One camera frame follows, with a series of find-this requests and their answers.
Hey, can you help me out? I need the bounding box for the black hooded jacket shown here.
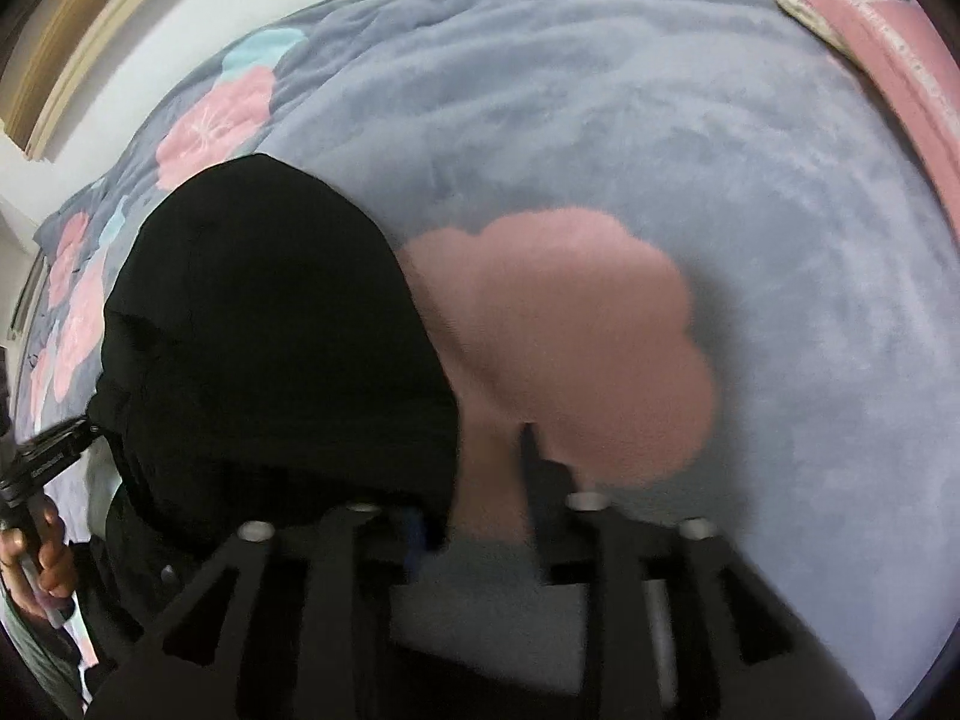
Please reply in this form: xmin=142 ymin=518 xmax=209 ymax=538
xmin=75 ymin=154 xmax=459 ymax=663

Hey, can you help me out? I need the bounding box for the left hand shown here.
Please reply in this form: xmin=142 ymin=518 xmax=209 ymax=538
xmin=2 ymin=496 xmax=78 ymax=628

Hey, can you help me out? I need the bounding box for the grey floral quilt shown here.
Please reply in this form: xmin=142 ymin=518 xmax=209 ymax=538
xmin=2 ymin=0 xmax=958 ymax=718

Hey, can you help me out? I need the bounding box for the wooden slatted headboard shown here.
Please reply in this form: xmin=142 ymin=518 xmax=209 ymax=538
xmin=2 ymin=0 xmax=148 ymax=161

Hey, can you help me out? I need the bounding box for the pink pillow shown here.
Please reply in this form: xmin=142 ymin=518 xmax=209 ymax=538
xmin=773 ymin=0 xmax=960 ymax=226

